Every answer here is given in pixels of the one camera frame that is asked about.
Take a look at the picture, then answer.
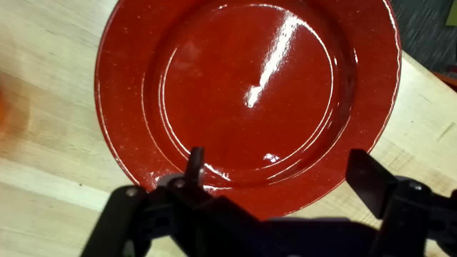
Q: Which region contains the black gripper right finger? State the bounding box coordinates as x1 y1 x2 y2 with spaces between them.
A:
344 148 457 257

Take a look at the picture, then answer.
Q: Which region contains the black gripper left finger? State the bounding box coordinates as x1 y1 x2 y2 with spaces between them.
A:
80 147 268 257

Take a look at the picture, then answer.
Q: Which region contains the orange plastic bowl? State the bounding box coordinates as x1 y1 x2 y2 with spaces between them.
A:
0 94 13 140

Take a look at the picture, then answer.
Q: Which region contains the red glossy plate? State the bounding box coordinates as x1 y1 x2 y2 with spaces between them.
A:
93 0 402 220

